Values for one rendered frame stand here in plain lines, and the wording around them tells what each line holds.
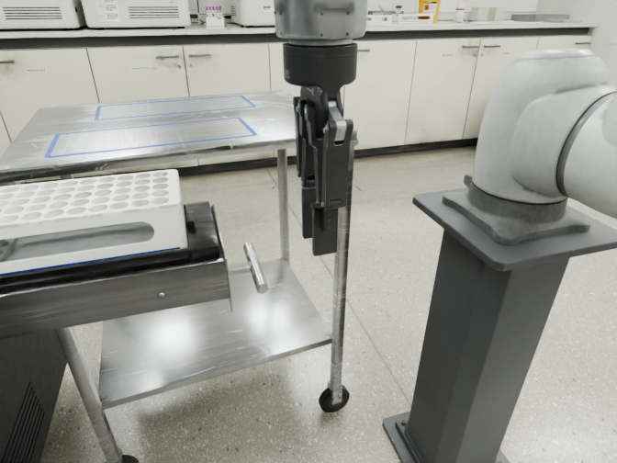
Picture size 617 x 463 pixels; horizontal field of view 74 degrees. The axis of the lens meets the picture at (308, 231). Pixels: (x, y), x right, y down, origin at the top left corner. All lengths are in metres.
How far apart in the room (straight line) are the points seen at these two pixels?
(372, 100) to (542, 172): 2.45
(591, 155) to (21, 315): 0.66
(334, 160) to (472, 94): 3.11
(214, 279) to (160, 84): 2.36
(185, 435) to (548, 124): 1.12
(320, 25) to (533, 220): 0.49
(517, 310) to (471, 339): 0.10
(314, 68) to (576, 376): 1.38
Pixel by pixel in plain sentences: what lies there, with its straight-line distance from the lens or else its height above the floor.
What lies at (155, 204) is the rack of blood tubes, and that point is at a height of 0.86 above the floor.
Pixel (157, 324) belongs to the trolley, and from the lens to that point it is 1.20.
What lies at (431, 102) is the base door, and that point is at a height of 0.39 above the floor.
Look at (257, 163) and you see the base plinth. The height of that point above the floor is 0.03.
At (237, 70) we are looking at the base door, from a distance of 2.76.
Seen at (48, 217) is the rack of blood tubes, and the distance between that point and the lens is 0.45.
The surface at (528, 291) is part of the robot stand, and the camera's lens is 0.81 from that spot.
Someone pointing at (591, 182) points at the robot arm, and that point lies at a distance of 0.64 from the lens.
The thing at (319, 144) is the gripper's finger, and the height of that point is 0.90.
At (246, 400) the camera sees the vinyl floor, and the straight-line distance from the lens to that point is 1.33.
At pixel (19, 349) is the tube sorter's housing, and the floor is 0.35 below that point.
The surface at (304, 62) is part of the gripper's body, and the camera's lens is 0.42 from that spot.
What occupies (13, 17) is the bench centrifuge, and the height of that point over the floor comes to 0.96.
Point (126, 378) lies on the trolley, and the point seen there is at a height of 0.28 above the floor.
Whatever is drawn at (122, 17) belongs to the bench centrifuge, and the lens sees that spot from 2.73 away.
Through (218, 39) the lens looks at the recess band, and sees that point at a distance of 2.78.
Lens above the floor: 1.03
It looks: 29 degrees down
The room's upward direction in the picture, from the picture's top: straight up
